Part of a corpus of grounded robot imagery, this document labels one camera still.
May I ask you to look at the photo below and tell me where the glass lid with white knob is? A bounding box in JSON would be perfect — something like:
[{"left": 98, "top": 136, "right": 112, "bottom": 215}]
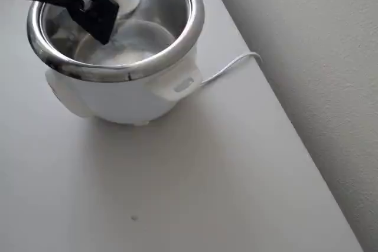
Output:
[{"left": 44, "top": 0, "right": 190, "bottom": 64}]

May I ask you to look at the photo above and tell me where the white electric rice cooker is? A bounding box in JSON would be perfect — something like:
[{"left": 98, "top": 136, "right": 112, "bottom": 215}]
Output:
[{"left": 26, "top": 0, "right": 206, "bottom": 126}]

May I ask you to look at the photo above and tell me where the stainless steel inner pot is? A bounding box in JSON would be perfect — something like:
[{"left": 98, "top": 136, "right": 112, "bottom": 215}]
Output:
[{"left": 41, "top": 0, "right": 190, "bottom": 67}]

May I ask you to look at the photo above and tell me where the white power cord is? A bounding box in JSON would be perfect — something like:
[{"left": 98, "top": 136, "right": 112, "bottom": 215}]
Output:
[{"left": 200, "top": 52, "right": 264, "bottom": 86}]

